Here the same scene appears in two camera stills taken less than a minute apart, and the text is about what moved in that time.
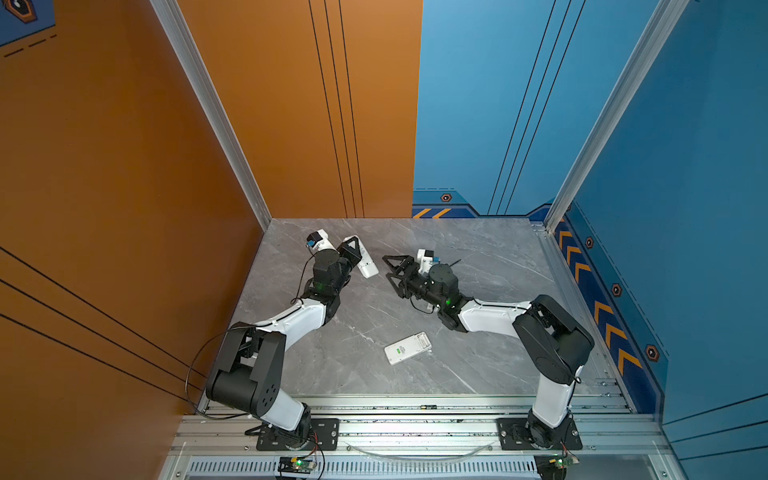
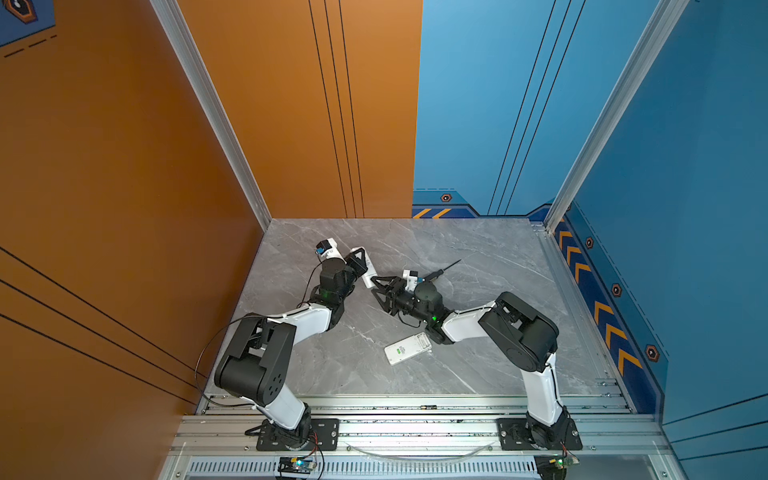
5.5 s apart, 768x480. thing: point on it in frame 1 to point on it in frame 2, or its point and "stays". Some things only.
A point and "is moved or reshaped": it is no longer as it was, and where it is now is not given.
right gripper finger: (401, 289) to (390, 304)
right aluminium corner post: (664, 18) stays
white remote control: (366, 264) is moved or reshaped
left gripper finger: (350, 254) to (358, 264)
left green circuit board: (296, 465) stays
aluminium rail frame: (417, 439) stays
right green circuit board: (553, 466) stays
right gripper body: (420, 287) to (408, 303)
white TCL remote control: (407, 348) stays
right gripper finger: (407, 259) to (395, 283)
